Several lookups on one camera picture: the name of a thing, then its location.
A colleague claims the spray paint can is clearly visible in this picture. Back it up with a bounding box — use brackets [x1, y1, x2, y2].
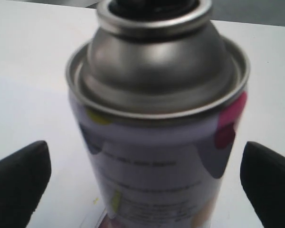
[66, 0, 250, 228]

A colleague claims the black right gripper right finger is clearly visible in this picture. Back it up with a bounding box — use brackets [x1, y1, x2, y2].
[240, 142, 285, 228]

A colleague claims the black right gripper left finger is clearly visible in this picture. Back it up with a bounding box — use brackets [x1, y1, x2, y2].
[0, 141, 51, 228]

